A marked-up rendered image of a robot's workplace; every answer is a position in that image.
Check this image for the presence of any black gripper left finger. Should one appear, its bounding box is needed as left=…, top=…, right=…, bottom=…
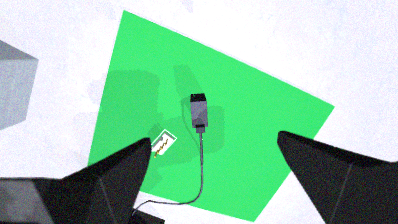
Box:
left=0, top=137, right=152, bottom=224

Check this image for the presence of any grey connector plug with thin cable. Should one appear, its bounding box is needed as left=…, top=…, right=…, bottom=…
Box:
left=131, top=93, right=208, bottom=216

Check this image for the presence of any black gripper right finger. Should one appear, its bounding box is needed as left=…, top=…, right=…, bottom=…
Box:
left=277, top=131, right=398, bottom=224

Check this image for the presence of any green circuit board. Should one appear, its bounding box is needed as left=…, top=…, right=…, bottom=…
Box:
left=87, top=9, right=336, bottom=222

